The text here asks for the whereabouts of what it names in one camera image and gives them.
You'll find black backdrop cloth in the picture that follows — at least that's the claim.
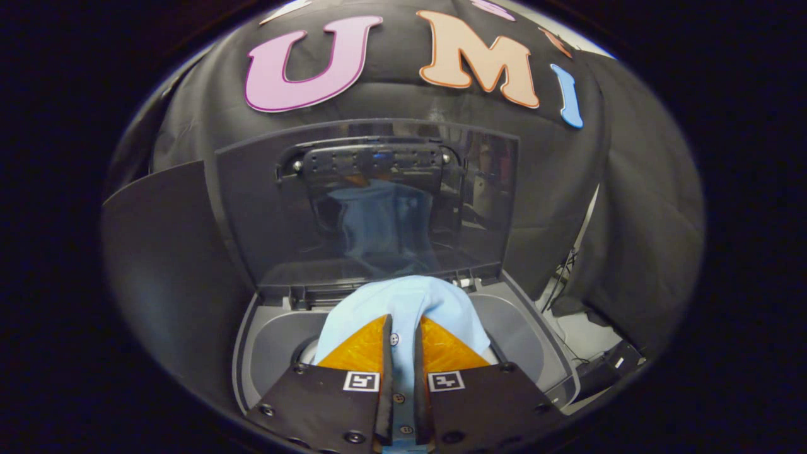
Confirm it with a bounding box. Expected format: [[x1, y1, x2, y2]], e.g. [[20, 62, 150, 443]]
[[104, 0, 705, 354]]

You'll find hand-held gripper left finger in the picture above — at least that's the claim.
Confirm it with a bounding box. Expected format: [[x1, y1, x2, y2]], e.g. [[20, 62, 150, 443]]
[[245, 314, 395, 454]]

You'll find light blue shirt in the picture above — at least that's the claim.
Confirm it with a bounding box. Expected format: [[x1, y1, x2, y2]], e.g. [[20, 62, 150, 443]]
[[313, 276, 499, 454]]

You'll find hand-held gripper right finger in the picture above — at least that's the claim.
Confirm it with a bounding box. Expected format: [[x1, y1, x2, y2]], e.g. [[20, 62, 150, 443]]
[[413, 315, 568, 454]]

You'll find hanging black cable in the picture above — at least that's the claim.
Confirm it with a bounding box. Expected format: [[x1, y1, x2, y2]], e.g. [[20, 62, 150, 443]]
[[542, 186, 600, 313]]

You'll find black box on floor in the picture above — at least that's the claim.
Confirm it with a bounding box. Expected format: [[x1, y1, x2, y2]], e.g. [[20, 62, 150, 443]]
[[577, 340, 647, 401]]

